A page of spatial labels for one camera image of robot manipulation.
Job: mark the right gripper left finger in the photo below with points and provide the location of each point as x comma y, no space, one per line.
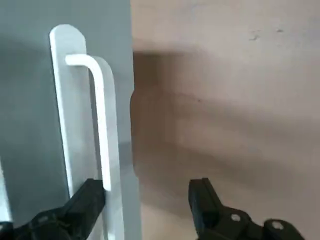
75,212

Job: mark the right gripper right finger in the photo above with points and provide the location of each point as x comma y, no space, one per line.
205,200

